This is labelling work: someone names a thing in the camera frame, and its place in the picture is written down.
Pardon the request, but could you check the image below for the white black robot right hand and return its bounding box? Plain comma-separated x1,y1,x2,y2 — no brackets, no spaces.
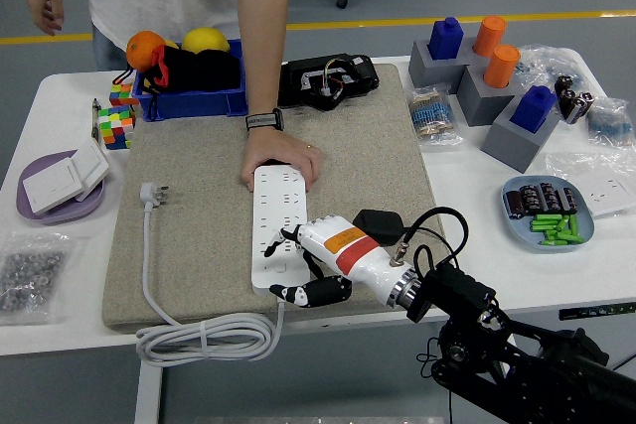
262,213,416,309

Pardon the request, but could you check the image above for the person's left hand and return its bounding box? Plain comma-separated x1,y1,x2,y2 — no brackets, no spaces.
239,128,324,194

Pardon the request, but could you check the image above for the black plug adapter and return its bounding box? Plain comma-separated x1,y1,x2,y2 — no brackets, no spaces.
352,209,404,247

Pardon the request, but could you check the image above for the white power strip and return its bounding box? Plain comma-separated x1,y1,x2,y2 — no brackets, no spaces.
250,165,312,296

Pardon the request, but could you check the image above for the thin black adapter cord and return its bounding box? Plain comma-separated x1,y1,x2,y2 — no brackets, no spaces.
414,337,451,379

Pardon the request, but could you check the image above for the black wrist watch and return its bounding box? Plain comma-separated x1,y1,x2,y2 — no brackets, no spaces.
244,107,285,133

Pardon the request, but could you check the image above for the grey-brown mat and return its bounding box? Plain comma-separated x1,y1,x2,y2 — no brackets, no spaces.
101,63,458,334

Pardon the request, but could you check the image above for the blue plastic bin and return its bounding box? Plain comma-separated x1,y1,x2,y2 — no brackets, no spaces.
132,38,248,122

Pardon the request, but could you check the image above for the black pouch with red trim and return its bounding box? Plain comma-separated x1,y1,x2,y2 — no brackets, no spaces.
112,44,243,97

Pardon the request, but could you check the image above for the orange fruit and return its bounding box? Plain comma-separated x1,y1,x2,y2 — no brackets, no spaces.
125,30,168,72

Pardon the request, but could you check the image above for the small colourful puzzle cube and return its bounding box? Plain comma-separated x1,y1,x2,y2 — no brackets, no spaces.
108,81,140,107

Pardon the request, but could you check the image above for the yellow lemon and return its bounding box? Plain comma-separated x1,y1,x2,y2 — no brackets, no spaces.
181,27,233,55

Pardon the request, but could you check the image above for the grey pen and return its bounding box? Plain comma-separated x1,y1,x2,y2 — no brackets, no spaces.
90,97,102,142

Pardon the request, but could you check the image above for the large colourful puzzle cube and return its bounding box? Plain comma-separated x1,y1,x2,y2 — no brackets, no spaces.
97,104,138,151

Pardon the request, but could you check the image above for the grey block holder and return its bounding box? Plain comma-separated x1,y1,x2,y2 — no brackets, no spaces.
407,39,473,89
455,64,529,127
461,36,498,68
480,93,562,175

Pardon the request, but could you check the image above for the black capacitor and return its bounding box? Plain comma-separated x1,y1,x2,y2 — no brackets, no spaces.
505,189,526,220
519,184,543,214
539,182,562,212
559,187,580,214

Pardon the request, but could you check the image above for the light blue plate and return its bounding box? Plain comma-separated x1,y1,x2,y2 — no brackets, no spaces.
500,174,596,253

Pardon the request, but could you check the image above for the blue square peg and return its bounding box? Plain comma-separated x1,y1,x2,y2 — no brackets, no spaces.
426,16,465,61
510,84,558,135

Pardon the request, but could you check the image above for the purple tray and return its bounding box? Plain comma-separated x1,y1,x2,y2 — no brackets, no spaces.
16,149,106,225

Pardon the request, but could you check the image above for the orange cylinder peg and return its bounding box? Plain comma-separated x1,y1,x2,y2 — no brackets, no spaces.
483,44,522,89
471,15,508,58

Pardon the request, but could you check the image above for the white table leg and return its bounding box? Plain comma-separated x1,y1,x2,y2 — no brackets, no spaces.
133,361,165,424

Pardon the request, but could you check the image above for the black desk control panel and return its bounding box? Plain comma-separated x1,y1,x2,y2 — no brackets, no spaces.
558,301,636,322

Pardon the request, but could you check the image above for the white socket in clear bag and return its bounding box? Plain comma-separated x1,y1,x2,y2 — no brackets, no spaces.
545,150,636,219

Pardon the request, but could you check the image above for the bag of black batteries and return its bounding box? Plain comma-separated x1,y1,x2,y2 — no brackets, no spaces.
554,74,596,126

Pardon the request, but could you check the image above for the clear bag of small parts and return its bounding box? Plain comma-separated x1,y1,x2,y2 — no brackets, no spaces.
516,44,585,92

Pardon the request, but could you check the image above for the clear bag of metal nuts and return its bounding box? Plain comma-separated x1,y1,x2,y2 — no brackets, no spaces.
0,229,83,326

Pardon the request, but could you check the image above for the clear bag of blue resistors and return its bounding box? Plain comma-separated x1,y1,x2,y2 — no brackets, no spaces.
584,95,636,148

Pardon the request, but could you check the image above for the black electronic device with wires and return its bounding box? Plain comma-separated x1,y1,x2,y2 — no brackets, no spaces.
277,53,382,111

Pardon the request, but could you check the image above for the white power cord with plug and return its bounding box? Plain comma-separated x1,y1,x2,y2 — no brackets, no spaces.
134,181,287,368

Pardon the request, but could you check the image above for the white wall switch panel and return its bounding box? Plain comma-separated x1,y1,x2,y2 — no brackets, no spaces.
69,138,111,203
22,156,85,215

